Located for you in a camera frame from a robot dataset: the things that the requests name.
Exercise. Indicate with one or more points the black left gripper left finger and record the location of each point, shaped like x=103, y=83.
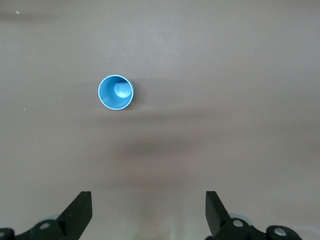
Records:
x=76, y=215

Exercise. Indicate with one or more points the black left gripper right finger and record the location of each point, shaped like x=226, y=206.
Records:
x=216, y=217

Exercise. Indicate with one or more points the blue cup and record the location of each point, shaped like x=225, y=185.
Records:
x=110, y=96

